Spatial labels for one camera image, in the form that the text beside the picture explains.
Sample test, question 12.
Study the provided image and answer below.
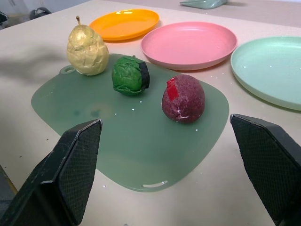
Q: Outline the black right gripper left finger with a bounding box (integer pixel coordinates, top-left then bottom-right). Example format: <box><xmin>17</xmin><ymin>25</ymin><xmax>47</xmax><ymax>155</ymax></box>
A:
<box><xmin>0</xmin><ymin>119</ymin><xmax>103</xmax><ymax>226</ymax></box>

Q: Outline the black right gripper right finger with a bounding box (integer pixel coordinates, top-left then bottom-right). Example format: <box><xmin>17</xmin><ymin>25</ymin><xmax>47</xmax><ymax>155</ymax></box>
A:
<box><xmin>230</xmin><ymin>113</ymin><xmax>301</xmax><ymax>226</ymax></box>

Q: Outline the light green plate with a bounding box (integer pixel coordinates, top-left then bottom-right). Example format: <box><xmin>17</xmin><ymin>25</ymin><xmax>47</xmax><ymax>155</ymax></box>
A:
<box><xmin>230</xmin><ymin>36</ymin><xmax>301</xmax><ymax>111</ymax></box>

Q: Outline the dark red ball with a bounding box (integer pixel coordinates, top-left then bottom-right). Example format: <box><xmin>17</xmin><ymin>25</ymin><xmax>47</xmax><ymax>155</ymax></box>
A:
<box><xmin>161</xmin><ymin>74</ymin><xmax>206</xmax><ymax>124</ymax></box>

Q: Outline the green ball with black patch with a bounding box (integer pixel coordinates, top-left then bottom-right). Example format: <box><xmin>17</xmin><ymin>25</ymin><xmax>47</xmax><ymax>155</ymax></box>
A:
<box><xmin>111</xmin><ymin>56</ymin><xmax>151</xmax><ymax>97</ymax></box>

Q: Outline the pink plate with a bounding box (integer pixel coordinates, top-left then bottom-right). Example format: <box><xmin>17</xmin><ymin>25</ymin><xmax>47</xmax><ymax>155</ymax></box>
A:
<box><xmin>141</xmin><ymin>21</ymin><xmax>238</xmax><ymax>71</ymax></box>

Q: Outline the orange plate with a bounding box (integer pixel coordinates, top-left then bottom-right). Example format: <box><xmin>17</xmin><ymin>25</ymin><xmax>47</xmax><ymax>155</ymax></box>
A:
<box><xmin>89</xmin><ymin>8</ymin><xmax>160</xmax><ymax>41</ymax></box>

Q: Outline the green cutting mat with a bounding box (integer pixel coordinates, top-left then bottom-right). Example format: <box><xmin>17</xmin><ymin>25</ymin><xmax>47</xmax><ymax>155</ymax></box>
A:
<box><xmin>31</xmin><ymin>53</ymin><xmax>230</xmax><ymax>193</ymax></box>

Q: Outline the yellow pear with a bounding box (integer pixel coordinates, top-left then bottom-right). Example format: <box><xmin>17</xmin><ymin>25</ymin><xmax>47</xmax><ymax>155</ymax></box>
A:
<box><xmin>66</xmin><ymin>16</ymin><xmax>110</xmax><ymax>76</ymax></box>

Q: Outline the black object at table edge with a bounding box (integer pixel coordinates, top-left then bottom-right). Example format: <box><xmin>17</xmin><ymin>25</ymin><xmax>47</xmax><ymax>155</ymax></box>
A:
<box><xmin>0</xmin><ymin>11</ymin><xmax>9</xmax><ymax>31</ymax></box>

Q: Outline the pale green container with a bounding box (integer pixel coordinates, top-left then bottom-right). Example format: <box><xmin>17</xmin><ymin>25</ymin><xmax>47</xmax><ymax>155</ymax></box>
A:
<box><xmin>180</xmin><ymin>0</ymin><xmax>228</xmax><ymax>10</ymax></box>

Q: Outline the dark grey handle object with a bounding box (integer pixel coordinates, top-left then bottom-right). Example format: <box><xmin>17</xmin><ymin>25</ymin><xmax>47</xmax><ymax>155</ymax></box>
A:
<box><xmin>30</xmin><ymin>7</ymin><xmax>53</xmax><ymax>20</ymax></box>

